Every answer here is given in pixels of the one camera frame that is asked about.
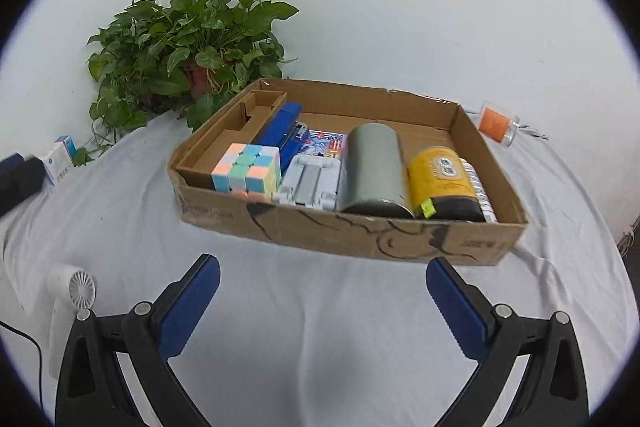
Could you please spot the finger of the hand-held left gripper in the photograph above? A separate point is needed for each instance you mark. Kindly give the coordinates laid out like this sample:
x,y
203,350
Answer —
x,y
20,182

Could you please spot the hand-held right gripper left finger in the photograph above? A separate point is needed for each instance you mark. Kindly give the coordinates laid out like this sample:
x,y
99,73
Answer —
x,y
192,302

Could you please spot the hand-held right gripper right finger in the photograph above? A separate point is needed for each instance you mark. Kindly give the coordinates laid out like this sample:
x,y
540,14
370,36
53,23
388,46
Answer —
x,y
455,307

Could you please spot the yellow and black can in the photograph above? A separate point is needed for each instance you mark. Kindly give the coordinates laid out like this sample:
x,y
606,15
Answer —
x,y
440,172

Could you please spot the cardboard box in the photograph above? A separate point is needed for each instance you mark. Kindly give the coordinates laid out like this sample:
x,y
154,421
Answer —
x,y
325,232

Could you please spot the silver metal can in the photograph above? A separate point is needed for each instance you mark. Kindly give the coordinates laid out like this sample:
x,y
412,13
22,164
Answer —
x,y
372,162

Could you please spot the white and blue small carton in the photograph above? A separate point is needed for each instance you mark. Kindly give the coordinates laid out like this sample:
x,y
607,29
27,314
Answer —
x,y
56,164

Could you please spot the blue and orange small carton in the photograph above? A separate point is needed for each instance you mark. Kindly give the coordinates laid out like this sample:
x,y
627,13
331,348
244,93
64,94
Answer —
x,y
67,142

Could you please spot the small white handheld fan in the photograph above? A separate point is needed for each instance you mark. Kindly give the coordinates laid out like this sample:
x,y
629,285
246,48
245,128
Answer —
x,y
80,289

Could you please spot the white tablecloth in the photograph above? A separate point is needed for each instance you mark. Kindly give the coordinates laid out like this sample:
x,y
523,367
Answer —
x,y
310,307

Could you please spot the white striped box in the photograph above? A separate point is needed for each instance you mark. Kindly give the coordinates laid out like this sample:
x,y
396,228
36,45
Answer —
x,y
482,192

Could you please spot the pastel puzzle cube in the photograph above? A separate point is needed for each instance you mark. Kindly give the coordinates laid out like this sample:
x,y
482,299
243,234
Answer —
x,y
245,172

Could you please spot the grey folding phone stand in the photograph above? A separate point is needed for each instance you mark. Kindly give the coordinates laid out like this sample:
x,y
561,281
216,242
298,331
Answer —
x,y
310,182

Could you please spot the orange clear plastic cup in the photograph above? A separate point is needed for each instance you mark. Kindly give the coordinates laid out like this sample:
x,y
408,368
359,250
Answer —
x,y
494,123

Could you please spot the blue stapler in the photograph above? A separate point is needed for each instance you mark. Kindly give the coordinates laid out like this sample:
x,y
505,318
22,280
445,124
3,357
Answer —
x,y
280,132

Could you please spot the colourful printed card box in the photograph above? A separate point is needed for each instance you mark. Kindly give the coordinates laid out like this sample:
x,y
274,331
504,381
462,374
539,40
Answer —
x,y
325,147

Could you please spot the potted green plant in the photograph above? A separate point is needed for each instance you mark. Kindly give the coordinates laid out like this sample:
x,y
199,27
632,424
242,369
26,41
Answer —
x,y
200,27

